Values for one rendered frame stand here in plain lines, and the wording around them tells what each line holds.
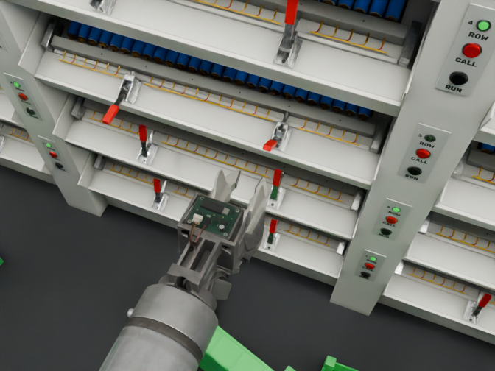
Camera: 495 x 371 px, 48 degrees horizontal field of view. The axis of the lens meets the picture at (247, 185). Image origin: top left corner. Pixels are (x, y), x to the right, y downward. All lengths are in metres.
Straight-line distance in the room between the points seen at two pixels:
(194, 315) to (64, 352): 0.79
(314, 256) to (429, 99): 0.59
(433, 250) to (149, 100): 0.56
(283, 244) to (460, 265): 0.37
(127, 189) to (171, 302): 0.74
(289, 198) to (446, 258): 0.30
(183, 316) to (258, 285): 0.77
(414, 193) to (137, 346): 0.48
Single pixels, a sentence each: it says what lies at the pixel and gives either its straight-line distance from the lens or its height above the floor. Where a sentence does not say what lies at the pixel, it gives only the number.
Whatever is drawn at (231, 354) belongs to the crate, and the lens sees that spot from 1.10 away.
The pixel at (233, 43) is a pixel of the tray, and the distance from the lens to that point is 0.77.
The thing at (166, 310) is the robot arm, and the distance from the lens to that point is 0.60.
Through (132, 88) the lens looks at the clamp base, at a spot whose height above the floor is 0.55.
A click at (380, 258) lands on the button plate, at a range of 1.08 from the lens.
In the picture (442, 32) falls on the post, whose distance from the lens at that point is 0.64.
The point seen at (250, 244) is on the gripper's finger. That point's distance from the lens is 0.70.
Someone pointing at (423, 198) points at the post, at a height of 0.54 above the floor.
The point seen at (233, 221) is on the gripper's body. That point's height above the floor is 0.69.
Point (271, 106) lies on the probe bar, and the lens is 0.89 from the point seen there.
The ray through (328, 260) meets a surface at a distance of 1.22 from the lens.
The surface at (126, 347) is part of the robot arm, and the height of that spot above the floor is 0.70.
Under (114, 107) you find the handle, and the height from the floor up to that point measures 0.55.
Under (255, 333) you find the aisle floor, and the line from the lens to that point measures 1.32.
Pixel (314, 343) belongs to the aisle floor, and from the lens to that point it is 1.32.
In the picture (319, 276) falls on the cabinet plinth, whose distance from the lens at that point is 1.34.
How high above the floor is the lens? 1.26
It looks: 59 degrees down
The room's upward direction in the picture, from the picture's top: straight up
